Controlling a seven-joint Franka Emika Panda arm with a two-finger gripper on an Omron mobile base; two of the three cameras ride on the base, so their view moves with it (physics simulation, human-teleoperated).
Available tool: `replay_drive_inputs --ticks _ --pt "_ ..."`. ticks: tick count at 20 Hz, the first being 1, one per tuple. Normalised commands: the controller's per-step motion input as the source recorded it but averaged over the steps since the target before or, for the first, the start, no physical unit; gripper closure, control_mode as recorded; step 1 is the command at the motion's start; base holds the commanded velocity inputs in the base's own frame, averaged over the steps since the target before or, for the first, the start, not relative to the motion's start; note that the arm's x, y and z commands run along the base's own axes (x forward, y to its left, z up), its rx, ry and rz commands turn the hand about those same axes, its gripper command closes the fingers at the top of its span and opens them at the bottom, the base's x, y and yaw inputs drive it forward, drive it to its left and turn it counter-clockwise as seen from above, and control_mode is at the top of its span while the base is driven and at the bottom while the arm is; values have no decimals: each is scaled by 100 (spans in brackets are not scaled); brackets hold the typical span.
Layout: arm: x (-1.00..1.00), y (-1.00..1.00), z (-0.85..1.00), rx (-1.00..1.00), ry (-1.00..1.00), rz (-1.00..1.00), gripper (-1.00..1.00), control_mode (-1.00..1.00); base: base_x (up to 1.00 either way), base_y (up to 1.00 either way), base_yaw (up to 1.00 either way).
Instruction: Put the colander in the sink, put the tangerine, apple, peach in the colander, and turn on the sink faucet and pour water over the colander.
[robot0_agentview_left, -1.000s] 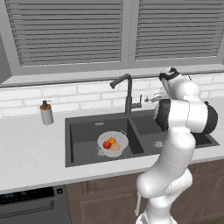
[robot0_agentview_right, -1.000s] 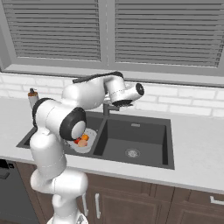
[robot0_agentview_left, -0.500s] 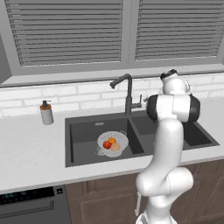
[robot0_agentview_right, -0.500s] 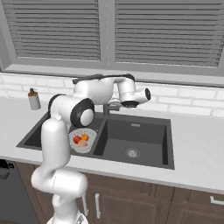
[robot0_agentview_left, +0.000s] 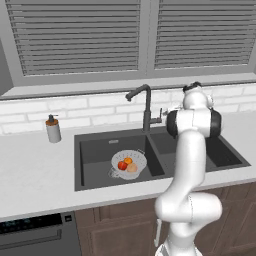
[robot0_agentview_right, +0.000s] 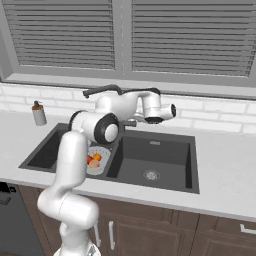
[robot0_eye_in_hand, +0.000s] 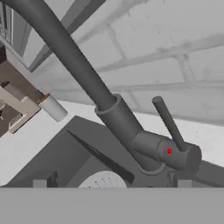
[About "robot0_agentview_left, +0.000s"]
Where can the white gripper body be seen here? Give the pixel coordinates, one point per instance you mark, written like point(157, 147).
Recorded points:
point(173, 110)

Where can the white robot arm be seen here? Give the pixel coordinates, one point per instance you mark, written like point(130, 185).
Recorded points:
point(190, 156)

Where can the dark grey sink faucet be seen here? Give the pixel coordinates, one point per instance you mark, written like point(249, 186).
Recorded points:
point(146, 110)

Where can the white colander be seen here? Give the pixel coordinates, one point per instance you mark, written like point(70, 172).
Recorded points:
point(138, 160)

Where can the orange tangerine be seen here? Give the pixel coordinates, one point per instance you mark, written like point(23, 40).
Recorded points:
point(128, 160)

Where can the pale orange peach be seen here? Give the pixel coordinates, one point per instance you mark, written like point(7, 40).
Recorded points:
point(132, 168)

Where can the red apple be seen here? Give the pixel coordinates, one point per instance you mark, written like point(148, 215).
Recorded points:
point(122, 165)

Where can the dark grey double sink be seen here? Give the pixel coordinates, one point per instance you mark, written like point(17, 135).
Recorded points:
point(100, 156)

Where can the grey window blind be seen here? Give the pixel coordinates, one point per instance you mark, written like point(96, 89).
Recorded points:
point(203, 33)
point(76, 36)

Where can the grey soap dispenser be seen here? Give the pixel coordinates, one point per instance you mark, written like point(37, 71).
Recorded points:
point(53, 131)

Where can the brown cupboard door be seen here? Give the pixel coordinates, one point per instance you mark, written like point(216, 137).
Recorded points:
point(116, 230)
point(236, 220)

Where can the dark grey dishwasher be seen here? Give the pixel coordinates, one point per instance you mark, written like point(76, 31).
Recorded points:
point(40, 240)

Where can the grey window frame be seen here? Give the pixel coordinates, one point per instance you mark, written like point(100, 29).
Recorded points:
point(146, 36)

